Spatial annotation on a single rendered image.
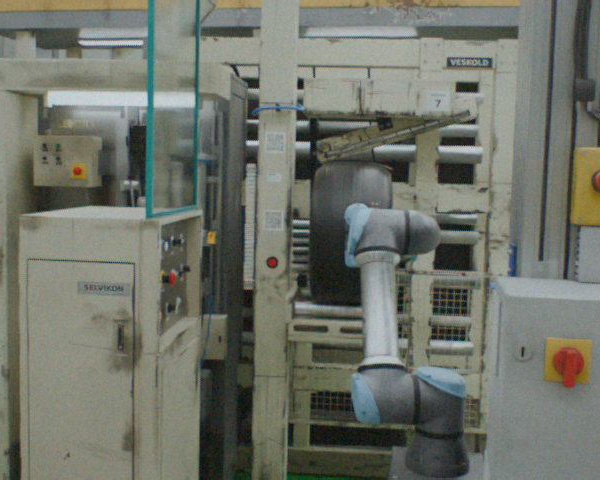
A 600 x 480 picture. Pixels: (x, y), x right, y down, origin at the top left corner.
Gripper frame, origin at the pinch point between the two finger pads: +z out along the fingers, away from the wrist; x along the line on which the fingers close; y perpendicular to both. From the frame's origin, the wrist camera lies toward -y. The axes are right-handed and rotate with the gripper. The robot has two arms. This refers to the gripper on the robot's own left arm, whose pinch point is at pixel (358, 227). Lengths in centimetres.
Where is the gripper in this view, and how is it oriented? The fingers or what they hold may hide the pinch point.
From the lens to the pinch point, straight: 265.3
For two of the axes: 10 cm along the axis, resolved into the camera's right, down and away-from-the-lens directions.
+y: 0.4, -10.0, 0.3
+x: -10.0, -0.4, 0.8
